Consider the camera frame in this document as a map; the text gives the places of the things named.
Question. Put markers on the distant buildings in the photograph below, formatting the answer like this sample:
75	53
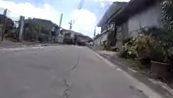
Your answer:
76	38

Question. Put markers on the utility pole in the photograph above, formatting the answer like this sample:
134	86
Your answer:
70	26

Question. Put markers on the pale pole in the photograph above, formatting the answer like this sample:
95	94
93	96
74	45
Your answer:
59	27

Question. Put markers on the grey concrete road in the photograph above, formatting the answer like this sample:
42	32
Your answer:
53	73

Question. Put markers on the pale green bush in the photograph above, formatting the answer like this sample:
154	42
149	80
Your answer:
139	47

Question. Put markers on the building behind fence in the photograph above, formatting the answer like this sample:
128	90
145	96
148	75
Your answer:
39	23

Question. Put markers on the grey building with roof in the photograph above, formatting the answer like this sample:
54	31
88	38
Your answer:
140	17

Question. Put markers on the grey gate pillar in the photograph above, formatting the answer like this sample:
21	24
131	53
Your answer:
20	27

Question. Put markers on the brown planter box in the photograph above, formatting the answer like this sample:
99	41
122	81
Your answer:
158	69

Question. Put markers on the concrete roadside strip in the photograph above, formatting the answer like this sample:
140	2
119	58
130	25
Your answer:
154	93

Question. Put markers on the dark pole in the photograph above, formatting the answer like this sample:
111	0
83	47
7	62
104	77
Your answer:
4	21

